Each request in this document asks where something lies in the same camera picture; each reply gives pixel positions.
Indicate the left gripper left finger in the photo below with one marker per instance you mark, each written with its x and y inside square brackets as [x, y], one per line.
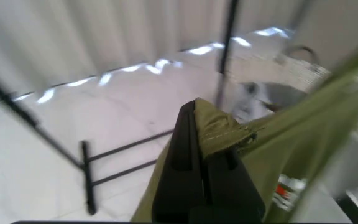
[179, 174]

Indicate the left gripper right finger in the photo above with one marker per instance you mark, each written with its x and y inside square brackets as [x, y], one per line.
[228, 193]

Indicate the green printed shirt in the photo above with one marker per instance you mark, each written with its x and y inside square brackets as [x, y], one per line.
[291, 140]

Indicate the black clothes rack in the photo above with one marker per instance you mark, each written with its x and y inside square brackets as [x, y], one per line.
[88, 174]

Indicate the white laundry basket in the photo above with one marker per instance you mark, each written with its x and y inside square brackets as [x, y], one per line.
[291, 73]

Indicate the pale grey shorts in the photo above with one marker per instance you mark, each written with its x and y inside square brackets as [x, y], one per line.
[244, 105]

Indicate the white curtain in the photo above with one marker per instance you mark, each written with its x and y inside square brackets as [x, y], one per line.
[73, 40]

